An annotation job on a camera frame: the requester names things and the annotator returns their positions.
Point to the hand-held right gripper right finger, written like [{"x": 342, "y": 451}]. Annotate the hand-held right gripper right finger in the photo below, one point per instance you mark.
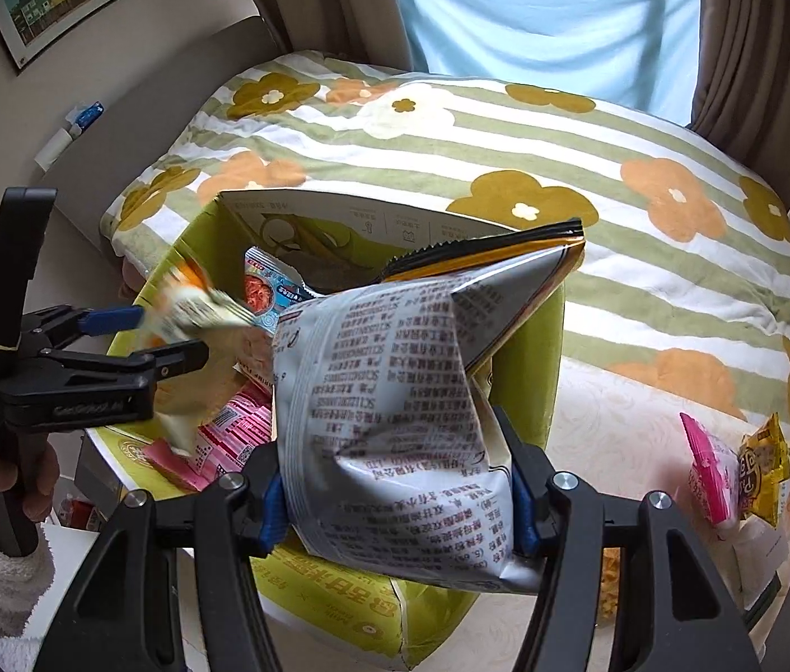
[{"x": 524, "y": 511}]

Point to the gold snack packet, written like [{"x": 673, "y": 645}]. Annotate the gold snack packet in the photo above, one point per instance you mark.
[{"x": 760, "y": 469}]

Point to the yellow-green cardboard box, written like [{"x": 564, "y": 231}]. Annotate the yellow-green cardboard box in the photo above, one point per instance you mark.
[{"x": 528, "y": 378}]

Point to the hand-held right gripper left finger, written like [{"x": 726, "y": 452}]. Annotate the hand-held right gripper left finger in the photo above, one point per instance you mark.
[{"x": 272, "y": 511}]

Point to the orange chips packet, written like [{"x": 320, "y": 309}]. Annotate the orange chips packet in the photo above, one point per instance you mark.
[{"x": 622, "y": 584}]

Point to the red blue snack packet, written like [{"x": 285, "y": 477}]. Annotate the red blue snack packet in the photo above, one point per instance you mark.
[{"x": 265, "y": 290}]

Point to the pink striped snack packet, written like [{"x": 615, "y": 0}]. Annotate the pink striped snack packet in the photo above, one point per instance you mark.
[{"x": 237, "y": 430}]

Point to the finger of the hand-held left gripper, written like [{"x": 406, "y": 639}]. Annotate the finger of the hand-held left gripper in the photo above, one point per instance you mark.
[
  {"x": 111, "y": 320},
  {"x": 178, "y": 360}
]

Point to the person's left hand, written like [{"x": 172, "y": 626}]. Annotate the person's left hand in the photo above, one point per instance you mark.
[{"x": 41, "y": 483}]

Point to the yellow white snack packet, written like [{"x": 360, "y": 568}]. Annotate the yellow white snack packet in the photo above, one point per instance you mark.
[{"x": 192, "y": 308}]

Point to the floral striped blanket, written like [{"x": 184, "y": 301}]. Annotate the floral striped blanket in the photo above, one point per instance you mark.
[{"x": 647, "y": 280}]

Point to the plain pink snack packet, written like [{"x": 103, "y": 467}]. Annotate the plain pink snack packet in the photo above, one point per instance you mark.
[{"x": 171, "y": 465}]

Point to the blue white bottle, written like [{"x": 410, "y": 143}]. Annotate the blue white bottle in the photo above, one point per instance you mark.
[{"x": 87, "y": 117}]

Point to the large silver snack bag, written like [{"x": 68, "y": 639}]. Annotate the large silver snack bag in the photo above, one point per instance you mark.
[{"x": 381, "y": 399}]

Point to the light blue cloth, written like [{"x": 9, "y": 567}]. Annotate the light blue cloth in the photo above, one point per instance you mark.
[{"x": 542, "y": 21}]

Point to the grey headboard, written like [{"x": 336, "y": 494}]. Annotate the grey headboard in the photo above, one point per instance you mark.
[{"x": 157, "y": 98}]

